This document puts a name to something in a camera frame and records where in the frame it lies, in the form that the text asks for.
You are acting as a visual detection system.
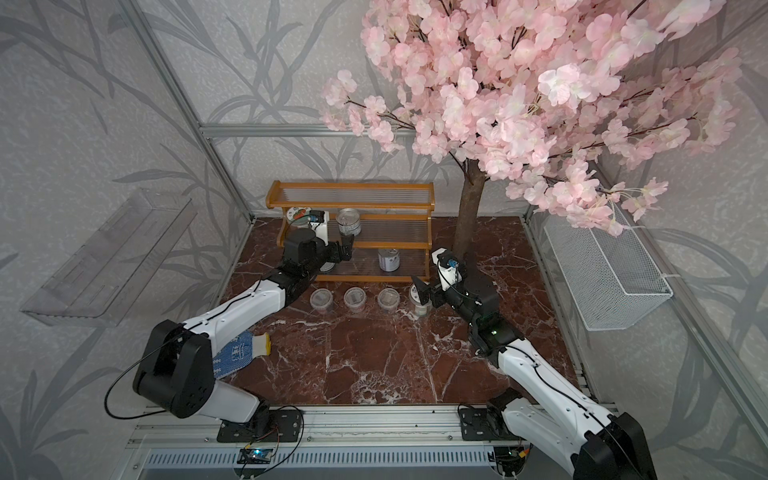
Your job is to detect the clear jar tomato lid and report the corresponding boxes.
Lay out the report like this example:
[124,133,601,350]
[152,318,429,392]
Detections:
[409,284,432,318]

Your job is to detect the small clear red-label seed jar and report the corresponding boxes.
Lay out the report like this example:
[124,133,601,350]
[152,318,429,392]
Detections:
[377,288,400,313]

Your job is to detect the small clear grey-label seed jar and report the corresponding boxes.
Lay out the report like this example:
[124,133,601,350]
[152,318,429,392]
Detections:
[343,287,367,313]

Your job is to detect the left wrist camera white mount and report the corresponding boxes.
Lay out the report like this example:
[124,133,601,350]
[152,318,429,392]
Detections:
[308,209,329,244]

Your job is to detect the clear acrylic wall shelf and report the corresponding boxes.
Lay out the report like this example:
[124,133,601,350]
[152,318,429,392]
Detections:
[21,188,197,327]

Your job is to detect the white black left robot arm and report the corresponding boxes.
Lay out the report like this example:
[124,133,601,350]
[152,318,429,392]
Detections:
[133,229,354,424]

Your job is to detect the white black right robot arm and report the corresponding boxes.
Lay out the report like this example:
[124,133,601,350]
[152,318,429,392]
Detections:
[413,267,657,479]

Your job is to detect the orange wooden three-tier shelf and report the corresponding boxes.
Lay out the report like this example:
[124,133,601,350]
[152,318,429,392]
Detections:
[266,181,435,283]

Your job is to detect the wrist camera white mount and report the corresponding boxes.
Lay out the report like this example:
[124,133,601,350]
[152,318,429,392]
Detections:
[308,209,329,244]
[431,248,463,291]

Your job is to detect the aluminium front rail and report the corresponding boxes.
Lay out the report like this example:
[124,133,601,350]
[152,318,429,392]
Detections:
[115,404,551,479]

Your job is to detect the left green circuit board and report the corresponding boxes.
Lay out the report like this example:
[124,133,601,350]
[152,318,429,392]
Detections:
[236,447,277,466]

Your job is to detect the blue dotted work glove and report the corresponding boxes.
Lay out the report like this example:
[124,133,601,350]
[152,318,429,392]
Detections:
[213,331,271,379]

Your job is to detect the silver green label tin can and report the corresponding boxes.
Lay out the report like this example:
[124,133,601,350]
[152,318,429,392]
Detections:
[335,208,362,236]

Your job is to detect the tall clear tomato-label jar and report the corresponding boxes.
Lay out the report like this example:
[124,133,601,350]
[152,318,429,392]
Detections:
[285,207,312,228]

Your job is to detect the pink cherry blossom tree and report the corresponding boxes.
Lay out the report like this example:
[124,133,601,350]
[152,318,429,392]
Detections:
[322,1,741,256]

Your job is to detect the right circuit board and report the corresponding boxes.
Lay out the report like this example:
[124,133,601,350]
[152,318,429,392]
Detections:
[491,446,530,479]

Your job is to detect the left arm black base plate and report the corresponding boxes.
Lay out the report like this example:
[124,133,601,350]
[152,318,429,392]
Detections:
[216,406,302,443]

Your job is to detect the purple label tin can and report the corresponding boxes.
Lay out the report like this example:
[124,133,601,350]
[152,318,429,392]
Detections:
[378,249,401,273]

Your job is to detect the white wire mesh basket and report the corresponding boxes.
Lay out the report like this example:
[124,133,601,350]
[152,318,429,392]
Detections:
[532,213,673,332]

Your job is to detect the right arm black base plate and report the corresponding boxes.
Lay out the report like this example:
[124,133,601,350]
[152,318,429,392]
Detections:
[457,404,514,441]

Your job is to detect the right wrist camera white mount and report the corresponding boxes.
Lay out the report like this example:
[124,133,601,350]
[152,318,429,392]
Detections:
[431,248,463,291]

